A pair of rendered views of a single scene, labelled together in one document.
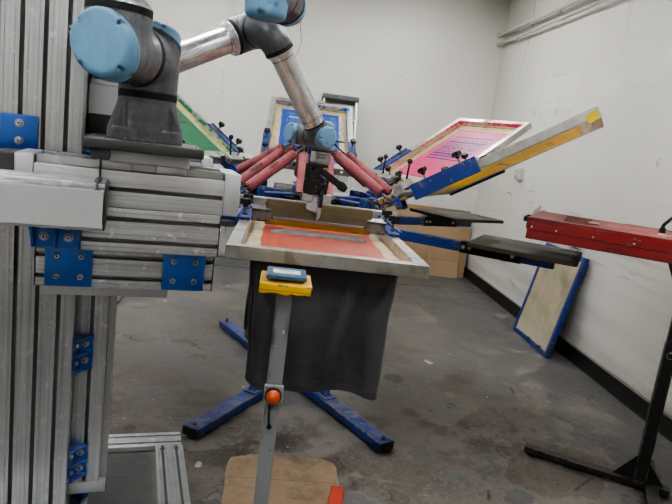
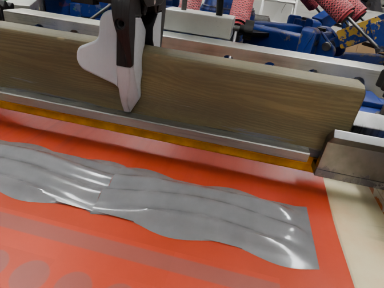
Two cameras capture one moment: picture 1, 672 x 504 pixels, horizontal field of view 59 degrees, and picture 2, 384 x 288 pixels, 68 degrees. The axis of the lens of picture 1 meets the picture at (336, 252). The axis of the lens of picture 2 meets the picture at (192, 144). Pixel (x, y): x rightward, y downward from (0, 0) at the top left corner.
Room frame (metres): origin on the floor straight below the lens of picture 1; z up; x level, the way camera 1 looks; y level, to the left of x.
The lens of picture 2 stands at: (1.99, -0.04, 1.13)
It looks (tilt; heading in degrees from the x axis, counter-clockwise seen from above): 30 degrees down; 14
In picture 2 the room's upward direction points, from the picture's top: 8 degrees clockwise
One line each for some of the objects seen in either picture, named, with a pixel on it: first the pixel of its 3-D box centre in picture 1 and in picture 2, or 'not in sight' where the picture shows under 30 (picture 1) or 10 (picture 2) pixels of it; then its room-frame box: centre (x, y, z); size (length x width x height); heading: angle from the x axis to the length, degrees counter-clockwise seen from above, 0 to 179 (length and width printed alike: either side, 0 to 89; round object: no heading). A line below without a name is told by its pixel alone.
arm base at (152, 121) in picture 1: (146, 116); not in sight; (1.25, 0.43, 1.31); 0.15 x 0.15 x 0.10
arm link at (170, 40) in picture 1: (148, 57); not in sight; (1.24, 0.43, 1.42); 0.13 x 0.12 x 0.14; 174
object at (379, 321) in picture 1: (317, 329); not in sight; (1.74, 0.03, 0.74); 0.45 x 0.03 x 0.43; 96
